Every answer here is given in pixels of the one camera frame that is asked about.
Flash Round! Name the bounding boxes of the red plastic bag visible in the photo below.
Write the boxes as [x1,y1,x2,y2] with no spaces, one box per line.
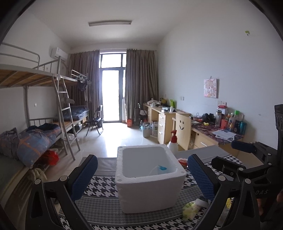
[41,150,59,166]

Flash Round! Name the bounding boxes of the metal bunk bed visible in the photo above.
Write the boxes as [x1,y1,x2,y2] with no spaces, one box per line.
[0,42,92,161]

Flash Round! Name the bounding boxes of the blue patterned quilt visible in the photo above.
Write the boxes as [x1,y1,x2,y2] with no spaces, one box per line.
[0,123,62,167]

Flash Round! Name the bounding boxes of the red snack packet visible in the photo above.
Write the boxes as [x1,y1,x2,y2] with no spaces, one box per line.
[178,158,187,169]

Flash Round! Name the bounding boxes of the white foam box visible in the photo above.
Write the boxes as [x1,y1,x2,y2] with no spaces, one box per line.
[115,144,187,214]

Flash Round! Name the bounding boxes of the person's right hand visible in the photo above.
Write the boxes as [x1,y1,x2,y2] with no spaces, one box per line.
[257,190,282,216]

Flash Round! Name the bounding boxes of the wooden smiley chair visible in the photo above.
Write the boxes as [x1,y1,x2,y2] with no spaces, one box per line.
[175,113,191,150]

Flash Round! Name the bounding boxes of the white trash bucket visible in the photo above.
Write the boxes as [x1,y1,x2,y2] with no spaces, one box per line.
[141,124,152,138]

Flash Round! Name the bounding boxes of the green tissue packet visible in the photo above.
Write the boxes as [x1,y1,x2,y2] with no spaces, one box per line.
[182,198,209,222]

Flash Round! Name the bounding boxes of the white spray bottle red cap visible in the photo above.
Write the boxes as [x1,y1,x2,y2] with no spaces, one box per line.
[167,130,178,155]

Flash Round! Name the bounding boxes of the brown left curtain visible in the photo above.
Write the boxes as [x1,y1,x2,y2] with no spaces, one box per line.
[68,50,100,118]

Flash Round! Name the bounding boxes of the wooden desk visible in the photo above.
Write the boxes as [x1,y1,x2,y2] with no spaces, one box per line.
[143,103,239,157]

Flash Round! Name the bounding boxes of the brown right curtain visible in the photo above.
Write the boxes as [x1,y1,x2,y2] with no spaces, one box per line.
[125,49,159,119]

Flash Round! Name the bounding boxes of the white air conditioner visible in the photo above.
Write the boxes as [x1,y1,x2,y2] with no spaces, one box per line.
[51,47,68,61]

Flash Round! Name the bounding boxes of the teal bottles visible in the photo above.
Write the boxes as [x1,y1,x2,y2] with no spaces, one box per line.
[234,120,247,136]

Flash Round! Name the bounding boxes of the brown curtain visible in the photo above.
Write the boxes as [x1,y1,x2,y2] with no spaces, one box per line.
[125,49,159,119]
[68,50,100,118]

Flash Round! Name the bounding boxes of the black folding chair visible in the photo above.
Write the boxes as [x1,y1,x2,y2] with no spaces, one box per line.
[86,105,104,136]

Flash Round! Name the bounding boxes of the papers on desk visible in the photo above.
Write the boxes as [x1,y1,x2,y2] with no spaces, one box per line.
[212,129,236,142]

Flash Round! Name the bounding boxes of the ceiling tube light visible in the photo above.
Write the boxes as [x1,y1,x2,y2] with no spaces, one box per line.
[88,20,132,27]

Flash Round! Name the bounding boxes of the pink anime wall picture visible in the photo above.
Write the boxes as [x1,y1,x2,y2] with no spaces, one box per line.
[203,78,217,98]

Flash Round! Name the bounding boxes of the yellow foam fruit net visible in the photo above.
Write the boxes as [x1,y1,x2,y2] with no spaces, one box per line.
[226,198,232,209]

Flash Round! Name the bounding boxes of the houndstooth table cloth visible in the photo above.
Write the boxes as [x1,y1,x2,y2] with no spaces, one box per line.
[53,145,244,230]

